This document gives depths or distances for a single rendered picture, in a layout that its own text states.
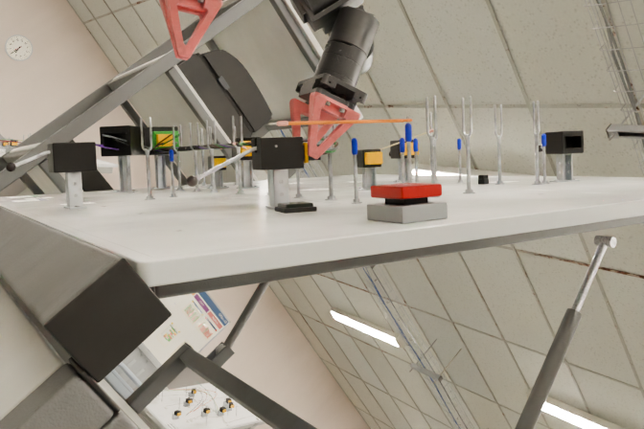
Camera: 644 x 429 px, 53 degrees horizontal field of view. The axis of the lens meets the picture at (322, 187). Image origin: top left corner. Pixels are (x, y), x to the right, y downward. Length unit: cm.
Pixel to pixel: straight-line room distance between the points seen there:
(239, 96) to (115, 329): 152
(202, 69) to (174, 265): 145
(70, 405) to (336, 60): 55
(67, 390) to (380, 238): 26
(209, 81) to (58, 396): 150
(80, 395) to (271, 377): 1001
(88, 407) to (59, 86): 807
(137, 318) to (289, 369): 1015
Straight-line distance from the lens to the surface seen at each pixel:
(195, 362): 165
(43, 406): 46
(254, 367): 1023
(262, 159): 80
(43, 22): 851
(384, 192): 62
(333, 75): 84
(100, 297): 45
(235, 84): 193
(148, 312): 46
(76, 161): 103
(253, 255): 48
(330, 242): 52
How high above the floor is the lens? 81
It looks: 24 degrees up
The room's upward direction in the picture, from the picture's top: 47 degrees clockwise
